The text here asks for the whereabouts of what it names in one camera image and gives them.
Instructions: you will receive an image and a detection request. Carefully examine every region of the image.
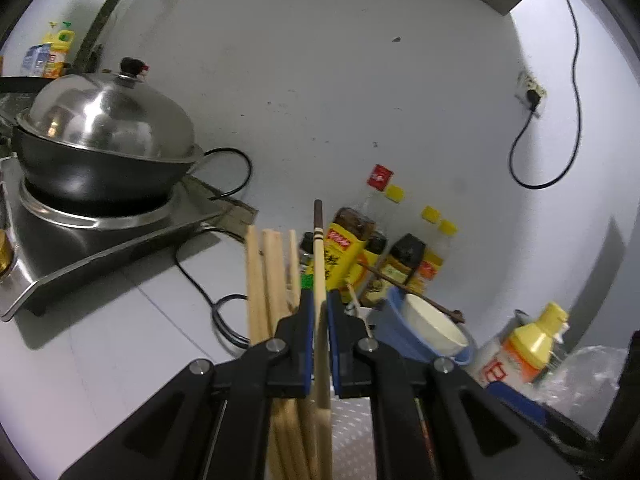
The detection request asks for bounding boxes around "yellow-capped orange-label bottle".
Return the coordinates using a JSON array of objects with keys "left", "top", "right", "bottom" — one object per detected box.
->
[{"left": 412, "top": 219, "right": 458, "bottom": 293}]

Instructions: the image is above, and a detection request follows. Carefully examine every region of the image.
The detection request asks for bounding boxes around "dark-tipped striped wooden chopstick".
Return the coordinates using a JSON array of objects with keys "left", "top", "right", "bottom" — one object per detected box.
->
[{"left": 312, "top": 200, "right": 333, "bottom": 480}]

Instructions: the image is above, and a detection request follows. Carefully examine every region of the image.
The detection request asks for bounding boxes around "pale thin stick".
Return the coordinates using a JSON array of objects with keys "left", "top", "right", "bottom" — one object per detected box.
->
[{"left": 346, "top": 284, "right": 375, "bottom": 343}]

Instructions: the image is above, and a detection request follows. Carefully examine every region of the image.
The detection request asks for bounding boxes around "black wall power cable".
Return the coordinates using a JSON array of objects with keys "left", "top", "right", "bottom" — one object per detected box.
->
[{"left": 509, "top": 0, "right": 583, "bottom": 190}]

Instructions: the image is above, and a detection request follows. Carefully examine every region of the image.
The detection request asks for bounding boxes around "yellow-capped dark soy bottle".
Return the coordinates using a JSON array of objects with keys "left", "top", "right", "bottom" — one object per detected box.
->
[{"left": 372, "top": 205, "right": 442, "bottom": 301}]

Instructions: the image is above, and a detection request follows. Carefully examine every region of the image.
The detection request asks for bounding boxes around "silver induction cooker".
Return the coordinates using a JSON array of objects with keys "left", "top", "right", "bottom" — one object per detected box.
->
[{"left": 0, "top": 152, "right": 258, "bottom": 322}]

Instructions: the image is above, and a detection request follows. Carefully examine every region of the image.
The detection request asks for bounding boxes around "yellow detergent jug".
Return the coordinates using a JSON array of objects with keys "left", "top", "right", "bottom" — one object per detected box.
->
[{"left": 42, "top": 22, "right": 76, "bottom": 78}]

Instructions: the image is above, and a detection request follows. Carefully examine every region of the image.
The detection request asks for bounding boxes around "black wok with wooden handle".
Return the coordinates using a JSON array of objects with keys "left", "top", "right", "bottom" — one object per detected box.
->
[{"left": 11, "top": 122, "right": 207, "bottom": 206}]

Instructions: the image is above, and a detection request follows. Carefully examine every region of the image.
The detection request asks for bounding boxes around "red-capped yellow-label sauce bottle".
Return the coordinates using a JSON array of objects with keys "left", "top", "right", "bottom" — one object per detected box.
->
[{"left": 322, "top": 164, "right": 394, "bottom": 303}]

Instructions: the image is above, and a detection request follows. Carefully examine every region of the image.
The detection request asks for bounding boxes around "dark vertical pipe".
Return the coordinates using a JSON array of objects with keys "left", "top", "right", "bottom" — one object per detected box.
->
[{"left": 75, "top": 0, "right": 151, "bottom": 73}]

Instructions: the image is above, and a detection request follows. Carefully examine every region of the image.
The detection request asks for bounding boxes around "white plastic woven basket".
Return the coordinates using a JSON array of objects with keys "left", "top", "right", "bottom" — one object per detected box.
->
[{"left": 330, "top": 400, "right": 376, "bottom": 480}]

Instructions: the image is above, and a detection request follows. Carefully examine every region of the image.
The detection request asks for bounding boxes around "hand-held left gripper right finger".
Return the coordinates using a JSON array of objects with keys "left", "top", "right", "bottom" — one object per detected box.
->
[{"left": 327, "top": 293, "right": 583, "bottom": 480}]

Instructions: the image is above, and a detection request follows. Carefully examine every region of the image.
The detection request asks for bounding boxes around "blue bowl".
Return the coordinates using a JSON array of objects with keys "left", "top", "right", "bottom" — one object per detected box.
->
[{"left": 372, "top": 287, "right": 476, "bottom": 366}]

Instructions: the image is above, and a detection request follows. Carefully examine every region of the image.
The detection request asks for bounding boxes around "black-capped spice jar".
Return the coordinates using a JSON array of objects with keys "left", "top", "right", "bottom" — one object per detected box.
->
[{"left": 299, "top": 232, "right": 317, "bottom": 289}]

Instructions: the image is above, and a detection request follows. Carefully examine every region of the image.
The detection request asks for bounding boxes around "white wall socket with plug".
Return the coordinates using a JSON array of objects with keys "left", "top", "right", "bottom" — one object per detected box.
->
[{"left": 515, "top": 71, "right": 548, "bottom": 118}]

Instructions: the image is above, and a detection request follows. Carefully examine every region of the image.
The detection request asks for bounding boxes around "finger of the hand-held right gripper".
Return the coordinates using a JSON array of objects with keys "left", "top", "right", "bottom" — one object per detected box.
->
[{"left": 487, "top": 381, "right": 601, "bottom": 456}]

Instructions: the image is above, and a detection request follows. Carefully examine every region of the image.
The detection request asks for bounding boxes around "dark brown chopstick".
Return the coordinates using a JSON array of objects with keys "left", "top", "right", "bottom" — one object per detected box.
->
[{"left": 364, "top": 264, "right": 466, "bottom": 324}]

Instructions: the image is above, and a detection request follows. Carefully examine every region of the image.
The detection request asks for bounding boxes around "clear plastic bag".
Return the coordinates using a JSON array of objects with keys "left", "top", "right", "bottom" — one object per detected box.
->
[{"left": 530, "top": 345, "right": 631, "bottom": 436}]

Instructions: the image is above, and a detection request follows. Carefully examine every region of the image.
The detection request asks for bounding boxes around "orange dish soap bottle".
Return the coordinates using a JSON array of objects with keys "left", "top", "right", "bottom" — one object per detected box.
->
[{"left": 465, "top": 302, "right": 571, "bottom": 391}]

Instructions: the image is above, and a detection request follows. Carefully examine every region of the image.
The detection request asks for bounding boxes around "black cooker power cable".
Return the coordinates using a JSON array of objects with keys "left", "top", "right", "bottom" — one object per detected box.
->
[{"left": 175, "top": 147, "right": 253, "bottom": 348}]

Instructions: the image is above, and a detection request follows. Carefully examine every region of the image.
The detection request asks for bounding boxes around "steel wok lid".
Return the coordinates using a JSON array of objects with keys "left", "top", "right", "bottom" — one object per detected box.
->
[{"left": 17, "top": 57, "right": 197, "bottom": 163}]

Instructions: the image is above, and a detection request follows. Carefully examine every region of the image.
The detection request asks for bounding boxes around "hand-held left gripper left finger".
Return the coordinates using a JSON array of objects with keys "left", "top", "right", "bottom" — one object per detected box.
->
[{"left": 59, "top": 289, "right": 316, "bottom": 480}]

